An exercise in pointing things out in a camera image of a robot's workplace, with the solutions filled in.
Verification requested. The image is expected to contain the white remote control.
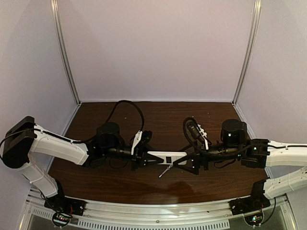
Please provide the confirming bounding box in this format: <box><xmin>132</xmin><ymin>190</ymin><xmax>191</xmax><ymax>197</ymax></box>
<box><xmin>148</xmin><ymin>151</ymin><xmax>187</xmax><ymax>165</ymax></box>

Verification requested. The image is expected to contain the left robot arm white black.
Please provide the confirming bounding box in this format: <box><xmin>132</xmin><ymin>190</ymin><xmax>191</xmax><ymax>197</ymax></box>
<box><xmin>0</xmin><ymin>116</ymin><xmax>164</xmax><ymax>211</ymax></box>

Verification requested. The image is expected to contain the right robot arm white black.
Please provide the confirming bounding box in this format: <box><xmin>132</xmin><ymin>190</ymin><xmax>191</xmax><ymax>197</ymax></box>
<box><xmin>173</xmin><ymin>117</ymin><xmax>307</xmax><ymax>204</ymax></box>

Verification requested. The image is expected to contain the right round circuit board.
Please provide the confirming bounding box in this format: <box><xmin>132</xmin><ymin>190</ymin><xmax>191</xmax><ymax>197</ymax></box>
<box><xmin>243</xmin><ymin>211</ymin><xmax>264</xmax><ymax>227</ymax></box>

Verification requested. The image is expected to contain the round circuit board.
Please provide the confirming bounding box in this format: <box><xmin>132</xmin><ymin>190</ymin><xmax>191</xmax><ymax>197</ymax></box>
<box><xmin>243</xmin><ymin>211</ymin><xmax>264</xmax><ymax>227</ymax></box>
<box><xmin>51</xmin><ymin>212</ymin><xmax>72</xmax><ymax>228</ymax></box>

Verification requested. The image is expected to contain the left round circuit board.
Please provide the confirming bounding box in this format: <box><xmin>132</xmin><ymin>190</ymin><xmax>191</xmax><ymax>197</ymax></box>
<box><xmin>51</xmin><ymin>212</ymin><xmax>72</xmax><ymax>228</ymax></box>

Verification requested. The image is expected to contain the right black camera cable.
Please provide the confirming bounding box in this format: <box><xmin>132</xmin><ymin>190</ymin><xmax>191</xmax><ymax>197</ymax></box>
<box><xmin>182</xmin><ymin>116</ymin><xmax>204</xmax><ymax>154</ymax></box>

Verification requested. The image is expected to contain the black camera cable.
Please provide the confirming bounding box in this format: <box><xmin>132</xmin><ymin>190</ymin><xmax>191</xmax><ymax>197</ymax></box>
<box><xmin>105</xmin><ymin>100</ymin><xmax>145</xmax><ymax>135</ymax></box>
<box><xmin>182</xmin><ymin>116</ymin><xmax>204</xmax><ymax>154</ymax></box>

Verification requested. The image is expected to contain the left black camera cable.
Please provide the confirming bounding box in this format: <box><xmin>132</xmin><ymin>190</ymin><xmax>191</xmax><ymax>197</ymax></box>
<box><xmin>105</xmin><ymin>100</ymin><xmax>145</xmax><ymax>135</ymax></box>

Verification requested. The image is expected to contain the clear handle screwdriver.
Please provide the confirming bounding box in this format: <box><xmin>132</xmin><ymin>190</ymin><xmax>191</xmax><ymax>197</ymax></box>
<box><xmin>158</xmin><ymin>164</ymin><xmax>173</xmax><ymax>178</ymax></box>

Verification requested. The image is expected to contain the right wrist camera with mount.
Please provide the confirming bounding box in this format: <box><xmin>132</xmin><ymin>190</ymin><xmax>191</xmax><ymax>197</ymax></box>
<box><xmin>188</xmin><ymin>122</ymin><xmax>209</xmax><ymax>150</ymax></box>

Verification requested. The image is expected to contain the front aluminium rail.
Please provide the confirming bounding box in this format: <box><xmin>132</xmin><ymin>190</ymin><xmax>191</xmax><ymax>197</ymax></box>
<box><xmin>23</xmin><ymin>188</ymin><xmax>292</xmax><ymax>230</ymax></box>

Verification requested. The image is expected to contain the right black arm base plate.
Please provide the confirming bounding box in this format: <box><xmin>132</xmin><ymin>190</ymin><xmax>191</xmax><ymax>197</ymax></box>
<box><xmin>228</xmin><ymin>195</ymin><xmax>271</xmax><ymax>215</ymax></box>

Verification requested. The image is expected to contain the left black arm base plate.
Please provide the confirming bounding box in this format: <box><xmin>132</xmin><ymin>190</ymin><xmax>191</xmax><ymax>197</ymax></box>
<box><xmin>44</xmin><ymin>196</ymin><xmax>86</xmax><ymax>216</ymax></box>

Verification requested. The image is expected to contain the left aluminium corner post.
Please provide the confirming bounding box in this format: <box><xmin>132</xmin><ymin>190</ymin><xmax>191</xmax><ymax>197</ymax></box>
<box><xmin>50</xmin><ymin>0</ymin><xmax>81</xmax><ymax>105</ymax></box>

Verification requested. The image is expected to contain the aluminium corner post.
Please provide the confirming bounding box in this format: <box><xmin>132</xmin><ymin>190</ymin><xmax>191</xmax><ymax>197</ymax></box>
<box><xmin>50</xmin><ymin>0</ymin><xmax>81</xmax><ymax>105</ymax></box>
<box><xmin>232</xmin><ymin>0</ymin><xmax>262</xmax><ymax>106</ymax></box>

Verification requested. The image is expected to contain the right aluminium corner post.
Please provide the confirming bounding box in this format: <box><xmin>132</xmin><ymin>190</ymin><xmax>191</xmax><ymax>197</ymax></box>
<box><xmin>232</xmin><ymin>0</ymin><xmax>262</xmax><ymax>106</ymax></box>

